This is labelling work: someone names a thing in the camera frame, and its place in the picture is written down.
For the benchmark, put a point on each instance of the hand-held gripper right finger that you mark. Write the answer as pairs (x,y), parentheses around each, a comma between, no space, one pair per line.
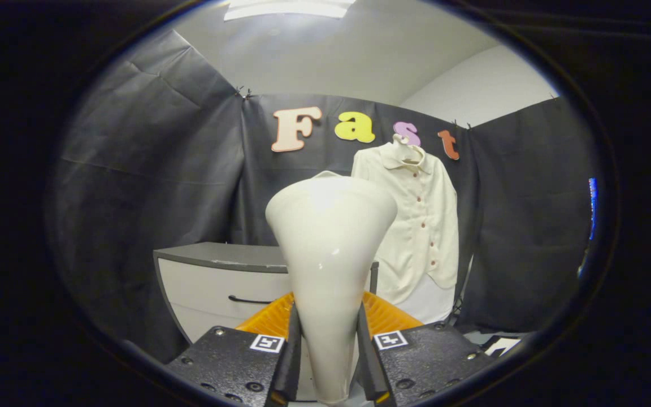
(366,367)

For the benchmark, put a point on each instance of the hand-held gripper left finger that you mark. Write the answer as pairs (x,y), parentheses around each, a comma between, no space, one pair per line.
(290,367)

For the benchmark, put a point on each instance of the white garment steamer head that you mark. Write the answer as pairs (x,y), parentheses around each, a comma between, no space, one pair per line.
(331,237)

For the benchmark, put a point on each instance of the cream button shirt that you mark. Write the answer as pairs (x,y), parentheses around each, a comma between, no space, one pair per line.
(421,226)

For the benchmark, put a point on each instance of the white clothes hanger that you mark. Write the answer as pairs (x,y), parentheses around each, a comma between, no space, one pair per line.
(410,151)

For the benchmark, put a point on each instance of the white hanging board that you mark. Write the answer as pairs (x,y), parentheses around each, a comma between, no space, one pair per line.
(433,305)

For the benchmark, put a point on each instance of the grey cabinet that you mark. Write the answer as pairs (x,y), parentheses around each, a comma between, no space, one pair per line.
(212,282)

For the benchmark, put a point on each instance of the white paper sheet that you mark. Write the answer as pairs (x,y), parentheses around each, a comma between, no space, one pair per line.
(503,345)

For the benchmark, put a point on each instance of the lit monitor screen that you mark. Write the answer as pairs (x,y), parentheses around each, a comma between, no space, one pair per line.
(593,209)

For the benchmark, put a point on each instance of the ceiling light panel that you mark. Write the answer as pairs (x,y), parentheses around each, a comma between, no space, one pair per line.
(286,8)

